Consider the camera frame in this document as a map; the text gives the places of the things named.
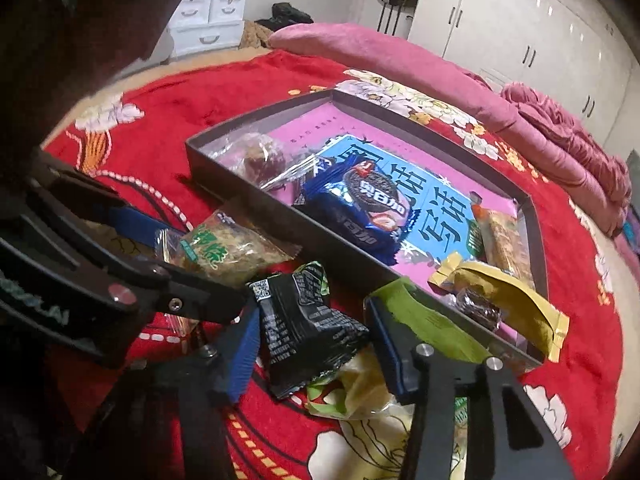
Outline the orange cracker packet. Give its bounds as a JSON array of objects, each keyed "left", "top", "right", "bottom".
[{"left": 472, "top": 204, "right": 535, "bottom": 288}]

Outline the black snack packet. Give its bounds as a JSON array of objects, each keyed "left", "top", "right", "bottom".
[{"left": 250, "top": 261, "right": 369, "bottom": 400}]

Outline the pink quilt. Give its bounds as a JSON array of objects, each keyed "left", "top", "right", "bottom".
[{"left": 269, "top": 23, "right": 632, "bottom": 236}]

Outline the green snack packet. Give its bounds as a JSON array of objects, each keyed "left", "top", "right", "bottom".
[{"left": 305, "top": 278, "right": 489, "bottom": 420}]

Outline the white wardrobe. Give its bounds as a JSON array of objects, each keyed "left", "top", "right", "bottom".
[{"left": 350, "top": 0, "right": 639, "bottom": 155}]

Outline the black clothes pile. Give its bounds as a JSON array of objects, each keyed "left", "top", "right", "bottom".
[{"left": 256, "top": 2, "right": 314, "bottom": 32}]

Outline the pink and blue book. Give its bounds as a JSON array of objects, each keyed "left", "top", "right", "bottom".
[{"left": 266, "top": 92, "right": 522, "bottom": 301}]

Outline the clear green-label snack packet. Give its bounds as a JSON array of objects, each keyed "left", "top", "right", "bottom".
[{"left": 154, "top": 205, "right": 302, "bottom": 288}]

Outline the clear pastry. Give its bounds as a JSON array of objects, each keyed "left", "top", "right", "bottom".
[{"left": 203, "top": 132, "right": 319, "bottom": 194}]

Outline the dark grey shallow tray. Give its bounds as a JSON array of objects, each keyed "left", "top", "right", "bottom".
[{"left": 186, "top": 90, "right": 548, "bottom": 374}]

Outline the small dark candy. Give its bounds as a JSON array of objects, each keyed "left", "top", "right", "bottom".
[{"left": 456, "top": 288, "right": 503, "bottom": 333}]

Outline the red floral blanket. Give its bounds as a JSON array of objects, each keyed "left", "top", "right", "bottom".
[{"left": 47, "top": 49, "right": 623, "bottom": 479}]

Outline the white drawer cabinet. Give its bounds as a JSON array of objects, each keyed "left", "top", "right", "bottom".
[{"left": 168, "top": 0, "right": 246, "bottom": 58}]

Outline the yellow snack packet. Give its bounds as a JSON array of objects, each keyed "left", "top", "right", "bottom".
[{"left": 428, "top": 252, "right": 570, "bottom": 363}]

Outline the blue Oreo-style cookie packet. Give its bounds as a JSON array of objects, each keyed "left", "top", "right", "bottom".
[{"left": 294, "top": 154, "right": 421, "bottom": 266}]

